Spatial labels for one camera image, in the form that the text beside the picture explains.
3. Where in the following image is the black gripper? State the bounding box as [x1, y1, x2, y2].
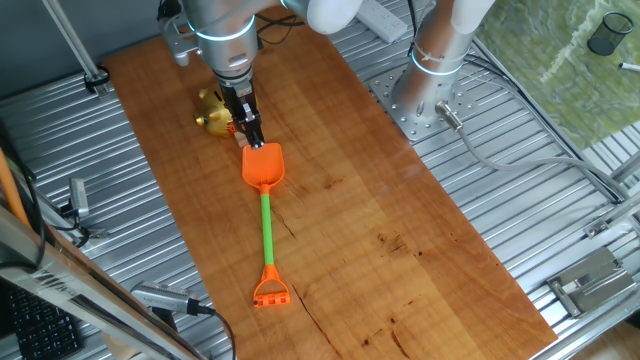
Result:
[216, 73, 266, 151]

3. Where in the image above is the orange green toy shovel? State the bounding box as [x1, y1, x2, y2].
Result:
[241, 142, 292, 308]

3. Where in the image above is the golden piggy bank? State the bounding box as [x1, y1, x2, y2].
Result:
[194, 85, 236, 139]

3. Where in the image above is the wooden board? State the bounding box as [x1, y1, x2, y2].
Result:
[102, 4, 559, 360]

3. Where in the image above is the black pole clamp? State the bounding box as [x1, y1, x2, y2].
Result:
[83, 64, 111, 94]

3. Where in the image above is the white power strip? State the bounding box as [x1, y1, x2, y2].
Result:
[355, 0, 409, 44]

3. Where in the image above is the metal pole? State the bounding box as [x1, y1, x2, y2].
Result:
[41, 0, 109, 96]

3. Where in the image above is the orange pole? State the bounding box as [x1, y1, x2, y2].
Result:
[0, 147, 31, 229]

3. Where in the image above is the black keyboard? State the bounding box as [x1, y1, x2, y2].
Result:
[7, 287, 84, 360]

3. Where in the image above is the black mesh pen holder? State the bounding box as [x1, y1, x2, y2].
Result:
[586, 10, 635, 57]

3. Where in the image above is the metal hinge plate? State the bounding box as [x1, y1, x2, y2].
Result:
[546, 246, 637, 319]

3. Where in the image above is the wrist camera with silver bracket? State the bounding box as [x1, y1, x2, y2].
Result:
[157, 0, 201, 67]

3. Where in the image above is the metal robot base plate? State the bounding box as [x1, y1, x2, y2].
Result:
[368, 64, 479, 143]

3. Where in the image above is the silver camera on stand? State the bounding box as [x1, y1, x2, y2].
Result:
[130, 280, 201, 317]

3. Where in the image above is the black camera cable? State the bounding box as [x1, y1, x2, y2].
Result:
[197, 304, 237, 360]

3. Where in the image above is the grey base cable with connector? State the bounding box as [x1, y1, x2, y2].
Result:
[434, 100, 630, 201]

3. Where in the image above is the silver frame bar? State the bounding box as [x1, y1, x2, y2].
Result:
[0, 204, 201, 360]

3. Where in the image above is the small metal bracket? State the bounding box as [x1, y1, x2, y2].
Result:
[583, 218, 611, 239]

